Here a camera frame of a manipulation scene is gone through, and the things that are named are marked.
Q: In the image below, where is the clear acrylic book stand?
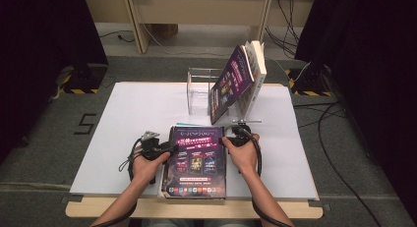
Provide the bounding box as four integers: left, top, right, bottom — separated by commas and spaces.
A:
186, 67, 230, 117

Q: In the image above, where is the white floor cable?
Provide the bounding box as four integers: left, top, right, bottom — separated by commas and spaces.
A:
140, 22, 232, 58

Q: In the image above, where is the black curtain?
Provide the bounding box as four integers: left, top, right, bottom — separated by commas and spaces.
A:
0, 0, 109, 164
294, 0, 417, 218

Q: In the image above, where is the long black floor cable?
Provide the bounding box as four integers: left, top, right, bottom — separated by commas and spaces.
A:
292, 100, 383, 227

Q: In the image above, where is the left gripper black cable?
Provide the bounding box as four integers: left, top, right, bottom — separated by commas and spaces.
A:
94, 138, 146, 227

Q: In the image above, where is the person's left hand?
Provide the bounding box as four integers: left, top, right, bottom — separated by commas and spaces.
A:
131, 151, 171, 186

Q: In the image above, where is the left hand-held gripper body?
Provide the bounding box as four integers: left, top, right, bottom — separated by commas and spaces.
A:
140, 130, 172, 162

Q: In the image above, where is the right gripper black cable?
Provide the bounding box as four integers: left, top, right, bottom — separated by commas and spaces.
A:
242, 128, 293, 227

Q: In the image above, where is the black cable with plug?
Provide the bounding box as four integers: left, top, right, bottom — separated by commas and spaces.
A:
98, 29, 136, 44

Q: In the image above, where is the thin grey cord loop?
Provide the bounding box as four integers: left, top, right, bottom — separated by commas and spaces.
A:
118, 152, 134, 173

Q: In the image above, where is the black base with hazard tape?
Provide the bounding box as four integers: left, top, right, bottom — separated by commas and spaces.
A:
284, 68, 332, 97
60, 64, 109, 95

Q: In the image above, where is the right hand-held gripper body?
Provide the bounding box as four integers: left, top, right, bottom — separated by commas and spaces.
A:
227, 119, 263, 148

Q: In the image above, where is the bundle of black cables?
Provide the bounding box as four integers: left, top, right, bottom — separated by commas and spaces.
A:
265, 0, 304, 59

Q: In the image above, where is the person's right hand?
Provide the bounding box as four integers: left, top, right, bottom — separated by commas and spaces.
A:
221, 133, 261, 180

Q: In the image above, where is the white board sheet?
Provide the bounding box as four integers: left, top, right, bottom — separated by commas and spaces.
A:
69, 82, 320, 200

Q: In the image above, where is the purple book with pink label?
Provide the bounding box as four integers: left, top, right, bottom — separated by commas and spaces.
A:
159, 125, 228, 199
208, 44, 256, 126

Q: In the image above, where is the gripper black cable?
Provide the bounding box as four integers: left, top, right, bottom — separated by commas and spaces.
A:
94, 138, 146, 227
242, 128, 293, 227

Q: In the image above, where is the light wooden desk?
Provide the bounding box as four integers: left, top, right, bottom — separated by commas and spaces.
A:
82, 0, 319, 54

